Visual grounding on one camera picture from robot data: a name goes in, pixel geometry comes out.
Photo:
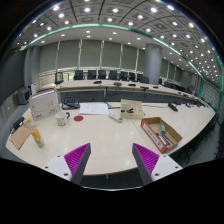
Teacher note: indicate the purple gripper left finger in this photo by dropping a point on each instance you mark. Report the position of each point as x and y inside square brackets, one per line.
[70, 166]

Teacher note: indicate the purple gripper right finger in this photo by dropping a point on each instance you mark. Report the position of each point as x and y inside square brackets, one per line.
[152, 166]

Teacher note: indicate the open red-edged cardboard box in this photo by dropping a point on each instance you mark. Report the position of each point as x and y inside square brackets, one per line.
[163, 135]

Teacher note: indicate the teal small item in box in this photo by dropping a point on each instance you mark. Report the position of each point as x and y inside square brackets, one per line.
[162, 128]

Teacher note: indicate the red round coaster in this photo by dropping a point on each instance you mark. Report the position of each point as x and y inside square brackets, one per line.
[78, 118]

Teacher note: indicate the white patterned mug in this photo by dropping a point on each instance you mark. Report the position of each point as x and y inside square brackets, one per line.
[62, 118]

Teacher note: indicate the yellow patterned drink bottle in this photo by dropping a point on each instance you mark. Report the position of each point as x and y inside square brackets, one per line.
[35, 133]

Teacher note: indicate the beige cardboard box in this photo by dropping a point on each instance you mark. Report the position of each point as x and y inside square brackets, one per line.
[131, 109]

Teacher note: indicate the brown cardboard sheet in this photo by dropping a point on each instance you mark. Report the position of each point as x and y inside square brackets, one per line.
[21, 134]

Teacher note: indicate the white paper sheets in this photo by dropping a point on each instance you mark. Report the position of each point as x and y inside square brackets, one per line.
[93, 108]

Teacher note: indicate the black device on table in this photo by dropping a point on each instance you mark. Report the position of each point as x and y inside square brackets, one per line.
[171, 106]

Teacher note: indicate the white cardboard box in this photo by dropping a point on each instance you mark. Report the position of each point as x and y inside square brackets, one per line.
[44, 104]

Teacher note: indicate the black device left edge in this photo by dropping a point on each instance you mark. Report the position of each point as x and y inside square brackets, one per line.
[18, 123]

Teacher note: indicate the old crt monitor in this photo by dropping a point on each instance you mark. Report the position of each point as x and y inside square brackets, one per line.
[23, 96]

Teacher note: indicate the black office chair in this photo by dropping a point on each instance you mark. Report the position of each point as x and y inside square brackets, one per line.
[91, 75]
[113, 75]
[78, 75]
[102, 74]
[132, 76]
[124, 76]

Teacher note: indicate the grey round pillar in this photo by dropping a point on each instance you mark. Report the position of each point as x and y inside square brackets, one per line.
[153, 62]

